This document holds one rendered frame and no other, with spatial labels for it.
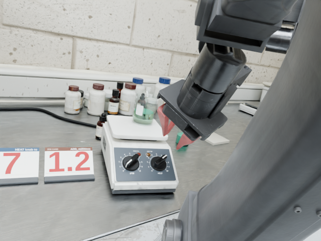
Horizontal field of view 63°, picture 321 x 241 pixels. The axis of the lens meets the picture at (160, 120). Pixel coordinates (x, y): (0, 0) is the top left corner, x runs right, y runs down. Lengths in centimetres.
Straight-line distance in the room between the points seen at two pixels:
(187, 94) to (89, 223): 24
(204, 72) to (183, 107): 7
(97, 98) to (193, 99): 54
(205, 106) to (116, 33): 74
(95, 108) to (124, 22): 37
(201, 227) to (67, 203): 31
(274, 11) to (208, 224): 19
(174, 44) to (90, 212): 91
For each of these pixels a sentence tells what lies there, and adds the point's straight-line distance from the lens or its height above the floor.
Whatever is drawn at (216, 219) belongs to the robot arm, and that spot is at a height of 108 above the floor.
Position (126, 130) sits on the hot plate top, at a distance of 54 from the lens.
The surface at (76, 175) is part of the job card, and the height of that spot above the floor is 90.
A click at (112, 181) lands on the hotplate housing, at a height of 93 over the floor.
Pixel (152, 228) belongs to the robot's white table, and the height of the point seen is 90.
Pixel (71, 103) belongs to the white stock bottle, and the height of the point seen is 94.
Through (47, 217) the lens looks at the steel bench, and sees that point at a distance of 45.
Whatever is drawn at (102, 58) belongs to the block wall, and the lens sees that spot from 105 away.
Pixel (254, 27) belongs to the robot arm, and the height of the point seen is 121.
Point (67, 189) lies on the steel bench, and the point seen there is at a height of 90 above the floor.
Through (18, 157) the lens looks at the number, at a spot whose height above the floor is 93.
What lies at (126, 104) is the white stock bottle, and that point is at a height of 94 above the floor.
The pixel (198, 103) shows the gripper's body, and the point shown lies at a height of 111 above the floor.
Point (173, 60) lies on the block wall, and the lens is 122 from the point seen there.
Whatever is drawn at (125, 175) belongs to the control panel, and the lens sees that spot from 49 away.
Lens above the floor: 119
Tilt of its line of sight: 18 degrees down
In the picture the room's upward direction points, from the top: 11 degrees clockwise
